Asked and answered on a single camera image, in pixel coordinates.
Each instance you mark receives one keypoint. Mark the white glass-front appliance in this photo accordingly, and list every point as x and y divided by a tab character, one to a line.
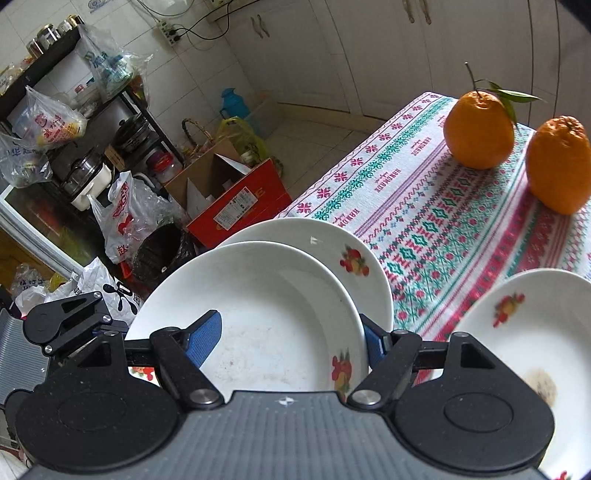
32	221

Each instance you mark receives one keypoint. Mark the clear bag with bottles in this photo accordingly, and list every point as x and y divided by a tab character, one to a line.
113	60

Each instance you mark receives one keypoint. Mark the orange without leaves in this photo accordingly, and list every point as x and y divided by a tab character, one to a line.
556	166

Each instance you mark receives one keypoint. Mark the black cooking pot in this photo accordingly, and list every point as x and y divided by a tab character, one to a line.
131	136

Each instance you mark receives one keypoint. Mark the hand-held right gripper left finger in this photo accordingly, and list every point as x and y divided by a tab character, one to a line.
205	339

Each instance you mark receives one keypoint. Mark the black metal shelf rack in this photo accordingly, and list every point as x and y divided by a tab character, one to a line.
60	50

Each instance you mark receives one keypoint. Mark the patterned red green tablecloth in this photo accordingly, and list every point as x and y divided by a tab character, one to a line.
415	207

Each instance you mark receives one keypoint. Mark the orange with leafy stem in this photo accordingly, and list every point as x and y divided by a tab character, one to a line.
480	134

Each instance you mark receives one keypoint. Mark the brown cardboard box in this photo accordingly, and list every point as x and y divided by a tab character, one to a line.
203	180

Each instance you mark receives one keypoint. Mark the white black plastic bag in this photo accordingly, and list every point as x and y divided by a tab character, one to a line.
101	288

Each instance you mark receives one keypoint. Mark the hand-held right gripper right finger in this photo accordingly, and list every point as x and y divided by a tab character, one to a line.
373	344

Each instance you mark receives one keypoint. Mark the steel pot with white base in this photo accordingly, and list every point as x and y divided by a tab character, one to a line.
87	180

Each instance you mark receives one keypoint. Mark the red open cardboard box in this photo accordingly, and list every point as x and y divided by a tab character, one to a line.
240	207

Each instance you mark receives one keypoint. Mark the wicker basket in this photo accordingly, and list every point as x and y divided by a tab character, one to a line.
196	138

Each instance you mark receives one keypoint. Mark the red lid plastic container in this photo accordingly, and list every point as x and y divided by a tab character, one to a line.
159	167

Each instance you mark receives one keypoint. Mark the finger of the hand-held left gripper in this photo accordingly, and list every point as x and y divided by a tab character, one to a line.
64	318

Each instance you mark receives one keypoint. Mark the row of metal-lid jars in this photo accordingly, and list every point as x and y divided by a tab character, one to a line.
53	32

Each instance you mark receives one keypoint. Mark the bin with black liner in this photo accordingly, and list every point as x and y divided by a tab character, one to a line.
161	254

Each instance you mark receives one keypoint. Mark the yellow red plastic bag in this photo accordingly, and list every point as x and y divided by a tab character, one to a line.
46	117

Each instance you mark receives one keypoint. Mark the red white plastic bag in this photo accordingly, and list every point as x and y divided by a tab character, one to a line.
122	217

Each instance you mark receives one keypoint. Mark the clear plastic bag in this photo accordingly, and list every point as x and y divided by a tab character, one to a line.
21	159

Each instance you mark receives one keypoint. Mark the white power strip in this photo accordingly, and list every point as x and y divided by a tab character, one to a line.
170	32

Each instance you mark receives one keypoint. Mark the clear plastic storage box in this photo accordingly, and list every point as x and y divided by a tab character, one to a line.
265	113

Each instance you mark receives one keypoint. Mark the blue thermos jug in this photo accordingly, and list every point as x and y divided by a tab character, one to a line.
234	105

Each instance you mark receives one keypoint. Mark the white kitchen cabinet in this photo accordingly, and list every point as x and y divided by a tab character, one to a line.
369	50

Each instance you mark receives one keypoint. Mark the white fruit-print plate with stain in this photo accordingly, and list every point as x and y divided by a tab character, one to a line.
531	332

